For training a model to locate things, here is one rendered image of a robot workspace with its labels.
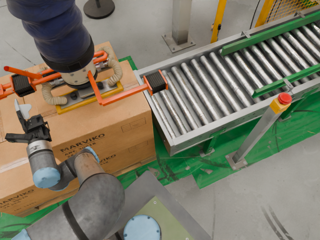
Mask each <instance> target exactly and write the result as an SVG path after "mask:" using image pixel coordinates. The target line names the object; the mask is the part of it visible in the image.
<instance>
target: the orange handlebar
mask: <svg viewBox="0 0 320 240"><path fill-rule="evenodd" d="M100 55H103V56H102V57H99V58H97V59H94V60H93V64H96V63H99V62H102V61H105V60H106V59H107V58H108V54H107V52H106V51H104V50H100V51H97V52H95V53H94V56H93V58H95V57H97V56H100ZM53 71H54V70H52V69H51V68H50V69H47V70H44V71H41V72H38V73H36V74H38V75H41V76H42V75H44V74H47V73H49V72H53ZM87 76H88V78H89V80H90V83H91V86H92V88H93V90H94V93H95V95H96V98H97V100H98V103H99V104H100V105H103V106H106V105H109V104H111V103H114V102H116V101H119V100H121V99H124V98H126V97H129V96H131V95H134V94H136V93H139V92H141V91H144V90H147V89H148V85H147V84H146V83H145V84H143V85H140V86H138V87H135V88H133V89H131V90H128V91H125V92H123V93H120V94H118V95H115V96H112V97H110V98H107V99H105V100H103V99H102V96H101V94H100V92H99V89H98V87H97V84H96V82H95V80H94V77H93V75H92V73H91V71H90V70H89V71H88V74H87ZM58 77H61V75H60V73H59V72H57V73H54V74H52V75H49V76H47V77H44V78H41V79H38V80H35V81H32V84H33V85H34V86H36V85H39V84H41V83H44V82H47V81H49V80H52V79H55V78H58ZM8 88H11V83H7V84H4V85H2V84H0V100H2V99H4V98H7V96H8V95H11V94H13V93H15V92H14V91H13V90H12V89H10V90H7V91H6V89H8Z"/></svg>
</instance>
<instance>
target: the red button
mask: <svg viewBox="0 0 320 240"><path fill-rule="evenodd" d="M278 101H279V103H280V104H284V105H287V104H290V103H291V101H292V97H291V96H290V95H289V94H288V93H285V92H283V93H280V94H279V95H278Z"/></svg>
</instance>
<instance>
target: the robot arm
mask: <svg viewBox="0 0 320 240"><path fill-rule="evenodd" d="M14 105H15V110H16V113H17V116H18V119H19V121H20V123H21V125H22V128H23V130H24V132H25V134H16V133H6V136H5V139H6V140H7V141H8V142H11V143H27V144H28V146H27V147H26V151H27V155H28V159H29V163H30V168H31V172H32V176H33V182H34V183H35V186H36V187H38V188H42V189H43V188H48V189H50V190H53V191H62V190H64V189H65V188H67V186H68V185H69V183H70V182H71V181H72V180H74V179H75V178H77V177H78V180H79V184H80V187H79V190H78V192H77V193H76V194H75V195H74V196H73V197H71V198H70V199H69V200H68V201H66V202H65V203H63V204H61V205H60V206H58V207H57V208H56V209H54V210H53V211H51V212H50V213H48V214H47V215H45V216H44V217H42V218H41V219H39V220H38V221H36V222H35V223H33V224H32V225H30V226H29V227H27V228H26V229H22V231H21V232H20V233H19V234H17V235H16V236H15V237H13V238H12V239H11V240H162V232H161V228H160V225H159V224H158V223H157V221H156V220H155V219H154V218H152V217H150V216H148V215H137V216H134V217H133V218H131V219H130V220H129V221H128V222H127V224H126V225H125V226H124V227H122V228H121V229H120V230H118V231H117V232H116V233H114V234H113V235H112V236H110V237H109V238H108V239H104V238H105V237H106V236H107V235H108V234H109V232H110V231H111V230H112V229H113V227H114V226H115V224H116V223H117V221H118V219H119V217H120V215H121V213H122V210H123V207H124V203H125V191H124V188H123V185H122V184H121V182H120V181H119V180H118V179H117V178H116V177H115V176H113V175H112V174H109V173H106V172H105V171H104V170H103V168H102V167H101V166H100V164H99V162H100V160H99V158H98V156H97V155H96V153H95V152H94V150H93V149H92V148H91V147H86V148H83V149H82V150H81V151H79V152H78V153H76V154H74V155H73V156H71V157H70V158H68V159H66V160H65V161H63V162H62V163H60V164H57V163H56V161H55V157H54V154H53V150H52V147H51V144H50V142H51V141H52V139H51V136H50V128H49V125H48V122H47V121H46V122H44V119H43V117H42V116H41V114H39V115H35V116H32V117H31V118H30V119H28V118H29V117H30V115H29V111H30V109H31V108H32V106H31V105H30V104H22V105H19V103H18V101H17V99H15V101H14ZM26 119H28V120H27V121H26ZM46 124H47V125H48V128H47V127H46Z"/></svg>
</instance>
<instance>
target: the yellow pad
mask: <svg viewBox="0 0 320 240"><path fill-rule="evenodd" d="M109 78H110V77H108V78H105V79H102V80H99V81H97V82H96V84H97V87H98V89H99V92H100V94H101V96H102V98H105V97H107V96H109V95H112V94H115V93H117V92H120V91H122V90H124V89H123V86H122V84H121V82H120V80H119V81H118V82H117V83H115V84H114V85H113V86H112V87H111V86H109V85H108V84H107V80H108V79H109ZM60 96H64V97H66V98H67V103H66V104H64V105H59V104H58V105H55V107H56V110H57V113H58V114H59V115H61V114H63V113H66V112H68V111H71V110H74V109H76V108H79V107H81V106H84V105H87V104H89V103H92V102H94V101H97V98H96V95H95V94H92V95H89V96H87V97H84V98H81V97H80V95H79V92H78V89H76V90H73V91H70V92H68V93H65V94H62V95H60Z"/></svg>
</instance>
